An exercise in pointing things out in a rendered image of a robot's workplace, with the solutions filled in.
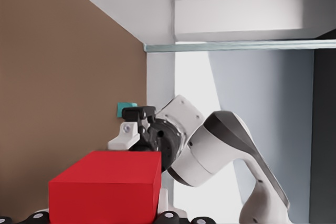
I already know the finger of the pale right gripper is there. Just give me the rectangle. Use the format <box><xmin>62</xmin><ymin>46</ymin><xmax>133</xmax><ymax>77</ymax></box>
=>
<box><xmin>107</xmin><ymin>121</ymin><xmax>141</xmax><ymax>152</ymax></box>

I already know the red wooden cube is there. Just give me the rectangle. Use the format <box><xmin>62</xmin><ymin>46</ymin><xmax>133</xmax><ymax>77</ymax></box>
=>
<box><xmin>48</xmin><ymin>151</ymin><xmax>162</xmax><ymax>224</ymax></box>

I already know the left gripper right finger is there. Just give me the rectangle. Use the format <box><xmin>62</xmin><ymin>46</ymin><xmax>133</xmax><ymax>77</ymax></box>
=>
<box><xmin>154</xmin><ymin>188</ymin><xmax>188</xmax><ymax>224</ymax></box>

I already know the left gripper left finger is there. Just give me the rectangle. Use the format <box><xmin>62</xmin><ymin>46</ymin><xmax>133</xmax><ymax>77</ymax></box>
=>
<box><xmin>0</xmin><ymin>209</ymin><xmax>50</xmax><ymax>224</ymax></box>

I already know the silver frame post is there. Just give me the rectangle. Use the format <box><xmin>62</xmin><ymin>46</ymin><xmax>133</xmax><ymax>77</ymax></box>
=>
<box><xmin>143</xmin><ymin>39</ymin><xmax>336</xmax><ymax>53</ymax></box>

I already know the blue wooden cube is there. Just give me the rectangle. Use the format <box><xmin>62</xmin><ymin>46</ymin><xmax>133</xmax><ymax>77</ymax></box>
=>
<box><xmin>117</xmin><ymin>102</ymin><xmax>139</xmax><ymax>119</ymax></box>

